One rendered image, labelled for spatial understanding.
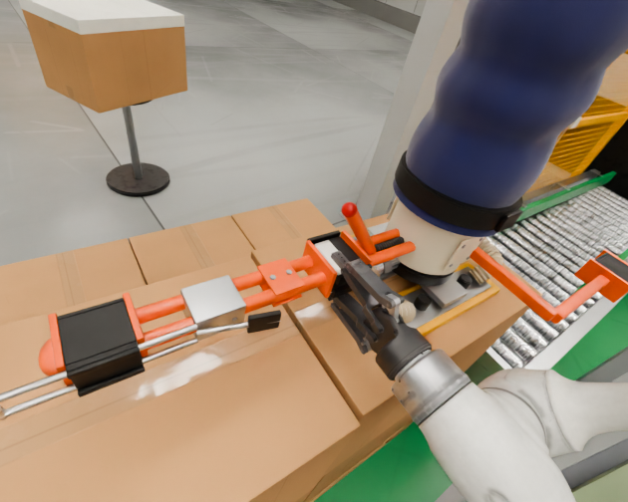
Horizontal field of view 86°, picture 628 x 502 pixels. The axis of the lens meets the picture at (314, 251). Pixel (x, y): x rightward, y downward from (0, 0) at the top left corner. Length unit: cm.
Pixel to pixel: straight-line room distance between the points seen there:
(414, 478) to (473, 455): 122
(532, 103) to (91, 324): 60
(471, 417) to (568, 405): 16
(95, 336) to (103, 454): 18
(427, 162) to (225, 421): 50
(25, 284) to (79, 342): 90
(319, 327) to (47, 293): 90
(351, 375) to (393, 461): 106
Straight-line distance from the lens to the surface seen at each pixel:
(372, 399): 61
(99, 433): 58
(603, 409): 58
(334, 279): 53
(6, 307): 131
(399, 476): 164
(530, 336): 156
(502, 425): 47
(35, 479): 59
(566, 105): 57
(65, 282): 131
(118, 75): 214
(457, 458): 46
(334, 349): 63
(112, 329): 46
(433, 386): 46
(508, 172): 59
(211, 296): 48
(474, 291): 84
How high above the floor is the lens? 147
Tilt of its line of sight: 42 degrees down
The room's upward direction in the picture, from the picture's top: 15 degrees clockwise
